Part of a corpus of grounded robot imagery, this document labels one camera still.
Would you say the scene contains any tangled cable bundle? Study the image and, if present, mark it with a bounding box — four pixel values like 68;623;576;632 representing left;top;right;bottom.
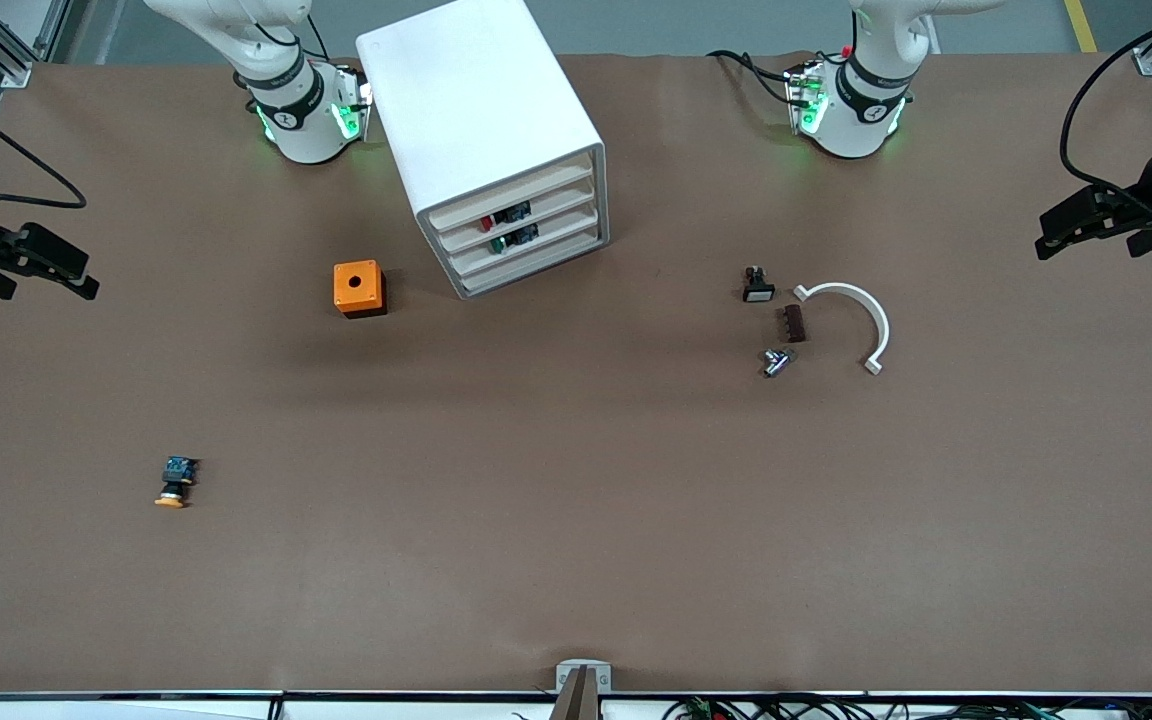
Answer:
661;695;1152;720

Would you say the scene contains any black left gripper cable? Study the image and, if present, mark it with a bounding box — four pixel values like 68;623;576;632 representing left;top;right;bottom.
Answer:
1059;0;1152;221

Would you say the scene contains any yellow push button switch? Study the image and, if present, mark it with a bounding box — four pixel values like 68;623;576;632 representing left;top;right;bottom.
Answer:
154;456;199;509

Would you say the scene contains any red push button switch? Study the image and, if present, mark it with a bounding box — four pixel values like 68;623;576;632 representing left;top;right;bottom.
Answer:
479;200;534;233

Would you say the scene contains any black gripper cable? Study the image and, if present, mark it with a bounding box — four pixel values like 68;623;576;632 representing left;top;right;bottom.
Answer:
0;80;89;211
1059;0;1152;221

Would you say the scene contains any orange box with hole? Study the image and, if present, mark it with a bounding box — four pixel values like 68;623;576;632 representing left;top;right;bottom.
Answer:
333;260;387;319

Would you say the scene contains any grey metal table bracket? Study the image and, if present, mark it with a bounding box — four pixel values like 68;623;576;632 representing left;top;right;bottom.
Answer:
555;660;613;694

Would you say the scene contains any brown wedge-shaped mount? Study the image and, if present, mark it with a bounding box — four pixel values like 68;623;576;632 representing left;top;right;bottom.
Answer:
548;667;604;720

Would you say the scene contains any table cover sheet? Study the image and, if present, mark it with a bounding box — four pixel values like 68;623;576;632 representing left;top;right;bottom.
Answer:
0;50;1152;696

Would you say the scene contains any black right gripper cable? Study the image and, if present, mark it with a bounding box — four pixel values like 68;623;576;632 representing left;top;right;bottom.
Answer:
0;80;89;211

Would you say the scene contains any white curved plastic bracket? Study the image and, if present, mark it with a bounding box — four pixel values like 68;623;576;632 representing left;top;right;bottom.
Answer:
793;282;892;376

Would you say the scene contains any black table edge rail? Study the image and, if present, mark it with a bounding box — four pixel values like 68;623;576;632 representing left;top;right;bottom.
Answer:
0;688;1152;701

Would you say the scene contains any black arm base cable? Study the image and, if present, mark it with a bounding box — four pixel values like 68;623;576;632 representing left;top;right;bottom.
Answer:
706;50;807;106

